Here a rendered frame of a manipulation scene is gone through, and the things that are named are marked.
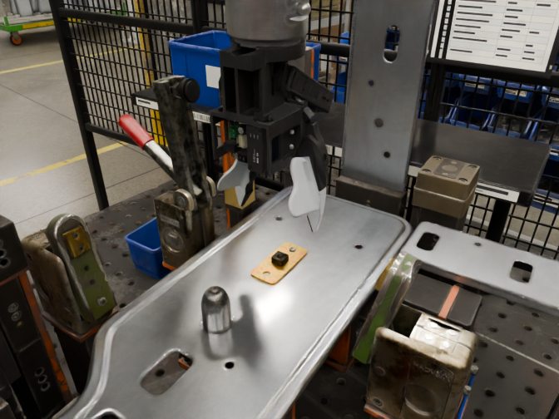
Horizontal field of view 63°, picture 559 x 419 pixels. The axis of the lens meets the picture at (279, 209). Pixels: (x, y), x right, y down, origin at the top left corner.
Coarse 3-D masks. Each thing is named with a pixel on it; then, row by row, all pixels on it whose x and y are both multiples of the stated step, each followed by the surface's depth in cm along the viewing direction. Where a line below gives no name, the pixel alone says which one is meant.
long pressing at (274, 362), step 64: (256, 256) 61; (320, 256) 61; (384, 256) 61; (128, 320) 51; (192, 320) 51; (256, 320) 51; (320, 320) 51; (128, 384) 43; (192, 384) 43; (256, 384) 43
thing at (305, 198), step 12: (300, 168) 48; (300, 180) 48; (312, 180) 49; (300, 192) 48; (312, 192) 49; (324, 192) 50; (288, 204) 47; (300, 204) 48; (312, 204) 49; (324, 204) 51; (312, 216) 51; (312, 228) 52
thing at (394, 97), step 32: (384, 0) 63; (416, 0) 61; (352, 32) 68; (384, 32) 65; (416, 32) 63; (352, 64) 70; (384, 64) 67; (416, 64) 65; (352, 96) 73; (384, 96) 70; (416, 96) 67; (352, 128) 75; (384, 128) 72; (352, 160) 78; (384, 160) 74
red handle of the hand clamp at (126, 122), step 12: (120, 120) 63; (132, 120) 63; (132, 132) 63; (144, 132) 63; (144, 144) 63; (156, 144) 64; (156, 156) 63; (168, 156) 63; (168, 168) 62; (192, 180) 63
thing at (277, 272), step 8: (280, 248) 62; (288, 248) 62; (296, 248) 62; (272, 256) 59; (288, 256) 59; (296, 256) 60; (264, 264) 59; (272, 264) 59; (280, 264) 58; (288, 264) 59; (256, 272) 57; (264, 272) 57; (272, 272) 57; (280, 272) 57; (288, 272) 58; (264, 280) 56; (272, 280) 56
